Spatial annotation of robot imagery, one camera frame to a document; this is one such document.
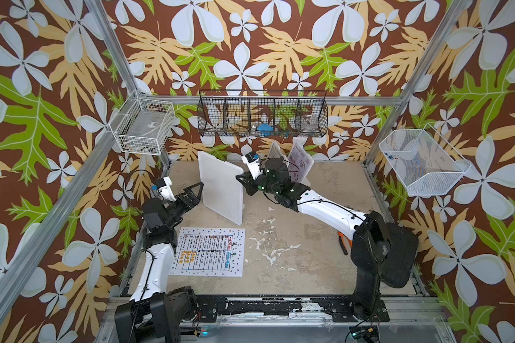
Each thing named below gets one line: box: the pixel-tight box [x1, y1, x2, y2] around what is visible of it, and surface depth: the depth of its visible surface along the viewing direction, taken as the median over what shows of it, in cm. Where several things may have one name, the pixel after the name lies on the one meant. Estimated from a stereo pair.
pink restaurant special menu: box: [287, 142, 315, 183], surface depth 103 cm
